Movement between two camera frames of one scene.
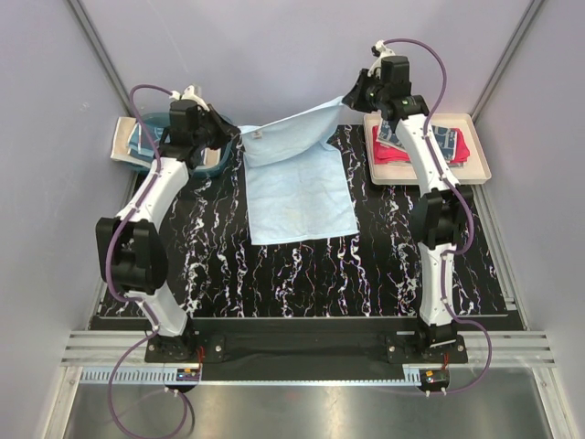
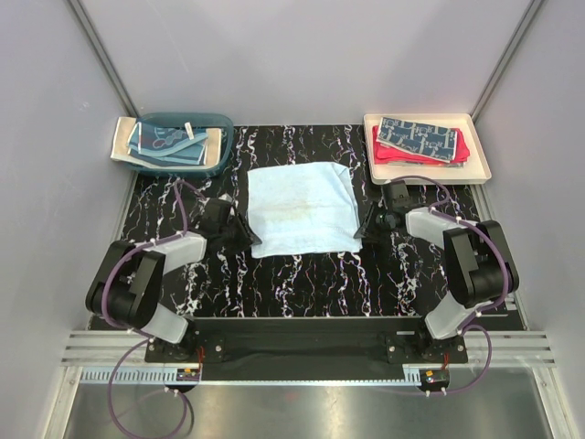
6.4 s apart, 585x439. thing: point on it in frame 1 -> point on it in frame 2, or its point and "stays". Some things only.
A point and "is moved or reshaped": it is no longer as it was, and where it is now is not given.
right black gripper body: [368, 93] -> [376, 221]
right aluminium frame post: [509, 53] stays
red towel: [384, 154] stays
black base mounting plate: [314, 341] stays
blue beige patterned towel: [445, 139] stays
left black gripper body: [210, 134] -> [236, 235]
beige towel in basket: [121, 144] stays
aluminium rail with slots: [122, 357] stays
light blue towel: [296, 182] is moved or reshaped
